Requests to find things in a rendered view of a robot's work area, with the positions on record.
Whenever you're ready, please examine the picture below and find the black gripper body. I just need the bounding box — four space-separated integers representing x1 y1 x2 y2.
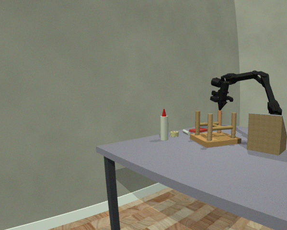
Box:
210 89 233 103

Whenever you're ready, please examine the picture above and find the beige ring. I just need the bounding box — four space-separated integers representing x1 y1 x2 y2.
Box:
170 131 179 137

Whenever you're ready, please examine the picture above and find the white bottle with red cone cap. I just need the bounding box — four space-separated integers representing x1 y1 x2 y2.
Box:
160 109 168 140

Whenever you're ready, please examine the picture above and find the tan wooden stool seat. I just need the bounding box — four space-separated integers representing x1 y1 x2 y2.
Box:
190 132 241 148

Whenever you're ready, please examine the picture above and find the tan wooden stool leg frame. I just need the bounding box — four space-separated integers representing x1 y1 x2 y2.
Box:
195 110 237 141

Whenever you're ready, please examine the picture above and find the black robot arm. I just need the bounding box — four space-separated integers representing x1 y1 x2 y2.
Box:
211 70 282 115

